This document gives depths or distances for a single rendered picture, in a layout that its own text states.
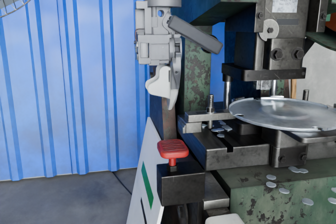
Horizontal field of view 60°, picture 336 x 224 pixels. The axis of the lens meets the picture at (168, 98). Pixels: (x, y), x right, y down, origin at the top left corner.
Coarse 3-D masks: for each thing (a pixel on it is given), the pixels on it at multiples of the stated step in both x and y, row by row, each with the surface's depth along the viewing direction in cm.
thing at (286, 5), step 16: (272, 0) 74; (288, 0) 75; (304, 0) 76; (272, 16) 75; (288, 16) 76; (304, 16) 77; (240, 32) 84; (256, 32) 76; (272, 32) 75; (288, 32) 77; (304, 32) 78; (240, 48) 84; (256, 48) 76; (272, 48) 74; (288, 48) 75; (240, 64) 85; (256, 64) 77; (272, 64) 75; (288, 64) 76
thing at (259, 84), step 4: (260, 80) 86; (264, 80) 86; (268, 80) 86; (256, 84) 86; (260, 84) 86; (264, 84) 86; (268, 84) 86; (256, 88) 87; (260, 88) 86; (264, 88) 86; (268, 88) 87
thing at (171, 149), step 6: (162, 144) 62; (168, 144) 62; (174, 144) 62; (180, 144) 62; (162, 150) 59; (168, 150) 59; (174, 150) 59; (180, 150) 59; (186, 150) 59; (162, 156) 59; (168, 156) 58; (174, 156) 59; (180, 156) 59; (168, 162) 63; (174, 162) 62
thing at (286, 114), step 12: (228, 108) 80; (240, 108) 81; (252, 108) 81; (264, 108) 79; (276, 108) 79; (288, 108) 79; (300, 108) 79; (312, 108) 81; (252, 120) 71; (264, 120) 71; (276, 120) 71; (288, 120) 71; (300, 120) 71; (312, 120) 71; (324, 120) 71
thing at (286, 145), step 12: (264, 132) 78; (276, 132) 73; (288, 132) 65; (300, 132) 63; (312, 132) 63; (324, 132) 63; (276, 144) 74; (288, 144) 74; (300, 144) 75; (276, 156) 74; (288, 156) 75; (300, 156) 76
